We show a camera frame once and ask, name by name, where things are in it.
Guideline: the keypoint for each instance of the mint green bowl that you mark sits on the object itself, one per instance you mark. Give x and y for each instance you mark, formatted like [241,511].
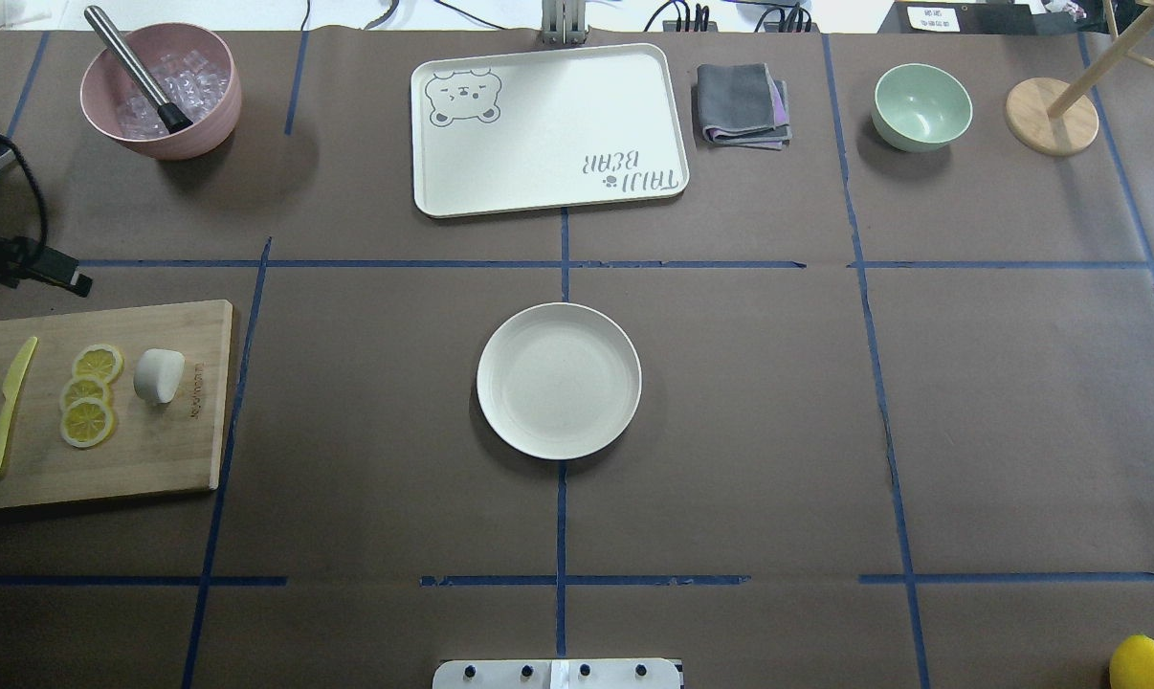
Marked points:
[920,108]

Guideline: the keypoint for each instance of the lemon slice bottom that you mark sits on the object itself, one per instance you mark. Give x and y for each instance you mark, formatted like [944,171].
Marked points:
[86,424]

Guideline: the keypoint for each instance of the aluminium frame post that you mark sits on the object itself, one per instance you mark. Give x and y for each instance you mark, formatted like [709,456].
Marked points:
[564,22]

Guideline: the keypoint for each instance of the yellow plastic knife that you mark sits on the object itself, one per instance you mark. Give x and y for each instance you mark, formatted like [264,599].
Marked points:
[11,391]

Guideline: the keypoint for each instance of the cream round plate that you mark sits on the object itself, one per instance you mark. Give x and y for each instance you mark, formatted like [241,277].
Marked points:
[559,381]

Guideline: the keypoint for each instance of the wooden mug stand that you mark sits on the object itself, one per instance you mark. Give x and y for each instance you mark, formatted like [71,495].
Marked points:
[1058,118]

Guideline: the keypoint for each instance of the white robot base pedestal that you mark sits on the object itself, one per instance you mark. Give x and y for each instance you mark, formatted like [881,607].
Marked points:
[627,672]

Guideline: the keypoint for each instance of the pink bowl with ice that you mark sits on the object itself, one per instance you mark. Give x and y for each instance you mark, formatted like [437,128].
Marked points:
[196,70]

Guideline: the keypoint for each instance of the white steamed bun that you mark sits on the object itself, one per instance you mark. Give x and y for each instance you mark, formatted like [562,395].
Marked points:
[158,375]

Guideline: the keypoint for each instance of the steel muddler black tip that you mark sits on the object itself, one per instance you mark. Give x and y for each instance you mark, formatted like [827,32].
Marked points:
[171,116]

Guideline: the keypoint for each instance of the lemon slice middle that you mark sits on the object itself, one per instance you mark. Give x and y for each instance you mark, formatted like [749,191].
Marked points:
[84,386]

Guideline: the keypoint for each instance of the lemon slice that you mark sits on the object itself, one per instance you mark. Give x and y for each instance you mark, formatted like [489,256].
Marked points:
[86,424]
[84,386]
[101,361]

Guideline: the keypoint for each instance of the black phone stand box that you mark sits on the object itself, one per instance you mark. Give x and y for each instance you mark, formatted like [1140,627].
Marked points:
[958,17]

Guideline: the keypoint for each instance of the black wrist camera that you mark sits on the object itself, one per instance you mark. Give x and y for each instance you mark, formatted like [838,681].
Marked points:
[60,270]

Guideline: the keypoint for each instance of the white bear tray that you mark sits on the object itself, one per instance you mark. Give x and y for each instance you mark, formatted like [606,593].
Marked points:
[546,129]

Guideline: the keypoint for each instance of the yellow lemon upper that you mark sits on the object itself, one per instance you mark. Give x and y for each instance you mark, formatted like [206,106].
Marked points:
[1132,663]

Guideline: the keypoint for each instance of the lemon slice top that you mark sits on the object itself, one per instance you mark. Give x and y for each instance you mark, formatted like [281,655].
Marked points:
[101,361]

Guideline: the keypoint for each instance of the grey folded cloth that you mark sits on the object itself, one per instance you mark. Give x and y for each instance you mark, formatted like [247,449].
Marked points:
[743,105]

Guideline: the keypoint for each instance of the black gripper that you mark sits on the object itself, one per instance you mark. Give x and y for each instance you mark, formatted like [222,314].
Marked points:
[55,266]

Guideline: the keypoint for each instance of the bamboo cutting board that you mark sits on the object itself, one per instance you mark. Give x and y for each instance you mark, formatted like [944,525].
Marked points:
[114,403]

